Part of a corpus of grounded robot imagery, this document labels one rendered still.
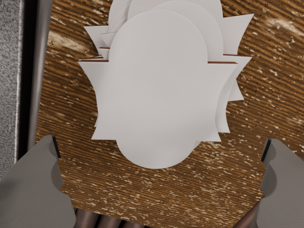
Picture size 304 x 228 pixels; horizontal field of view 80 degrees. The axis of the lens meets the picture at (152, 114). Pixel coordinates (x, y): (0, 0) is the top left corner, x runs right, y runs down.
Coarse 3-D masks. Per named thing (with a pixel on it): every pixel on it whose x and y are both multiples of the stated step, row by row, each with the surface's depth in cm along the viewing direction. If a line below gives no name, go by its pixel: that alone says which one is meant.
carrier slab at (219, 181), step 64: (64, 0) 17; (256, 0) 17; (64, 64) 20; (256, 64) 20; (64, 128) 24; (256, 128) 23; (64, 192) 29; (128, 192) 29; (192, 192) 29; (256, 192) 29
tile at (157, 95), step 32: (128, 32) 13; (160, 32) 13; (192, 32) 13; (96, 64) 14; (128, 64) 14; (160, 64) 14; (192, 64) 14; (224, 64) 14; (96, 96) 15; (128, 96) 15; (160, 96) 15; (192, 96) 15; (96, 128) 17; (128, 128) 17; (160, 128) 17; (192, 128) 17; (160, 160) 18
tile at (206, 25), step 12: (180, 0) 13; (180, 12) 13; (192, 12) 13; (204, 12) 13; (204, 24) 14; (216, 24) 14; (204, 36) 14; (216, 36) 14; (108, 48) 15; (216, 48) 14; (216, 60) 15; (228, 60) 15; (240, 60) 15; (228, 84) 16; (228, 96) 16; (216, 120) 17; (228, 132) 18
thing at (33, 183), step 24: (48, 144) 10; (24, 168) 8; (48, 168) 8; (0, 192) 7; (24, 192) 7; (48, 192) 7; (0, 216) 6; (24, 216) 6; (48, 216) 6; (72, 216) 6
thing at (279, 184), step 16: (272, 144) 10; (272, 160) 9; (288, 160) 9; (272, 176) 8; (288, 176) 8; (272, 192) 7; (288, 192) 7; (272, 208) 7; (288, 208) 7; (256, 224) 6; (272, 224) 6; (288, 224) 6
